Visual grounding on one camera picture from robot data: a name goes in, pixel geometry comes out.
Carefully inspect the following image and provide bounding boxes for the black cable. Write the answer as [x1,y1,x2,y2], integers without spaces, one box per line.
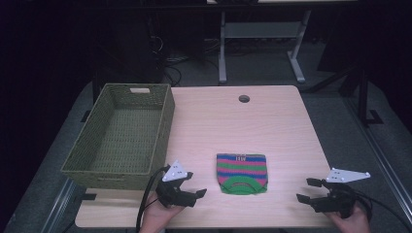
[135,165,172,233]
[353,189,412,232]

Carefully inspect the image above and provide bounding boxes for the bundle of floor cables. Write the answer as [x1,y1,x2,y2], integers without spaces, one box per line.
[147,18,222,87]

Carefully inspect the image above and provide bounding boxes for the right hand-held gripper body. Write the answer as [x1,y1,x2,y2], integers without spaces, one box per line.
[310,167,371,219]

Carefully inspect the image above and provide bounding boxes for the person's right hand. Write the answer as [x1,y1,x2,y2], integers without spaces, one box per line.
[325,202,371,233]

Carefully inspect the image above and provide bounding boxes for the person's left hand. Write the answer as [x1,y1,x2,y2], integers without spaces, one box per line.
[138,191,186,233]

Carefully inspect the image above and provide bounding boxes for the black metal stand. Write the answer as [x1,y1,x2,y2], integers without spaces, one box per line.
[300,62,385,128]

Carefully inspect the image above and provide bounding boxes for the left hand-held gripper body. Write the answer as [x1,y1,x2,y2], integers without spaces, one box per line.
[155,158,197,209]

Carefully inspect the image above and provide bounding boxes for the grey metal desk frame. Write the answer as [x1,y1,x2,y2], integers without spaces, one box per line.
[218,9,313,85]

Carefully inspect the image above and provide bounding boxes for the striped knitted cloth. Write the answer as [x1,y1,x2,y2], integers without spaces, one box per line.
[216,152,269,196]

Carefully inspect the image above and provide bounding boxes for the green woven basket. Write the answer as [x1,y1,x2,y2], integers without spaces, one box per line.
[60,83,176,191]

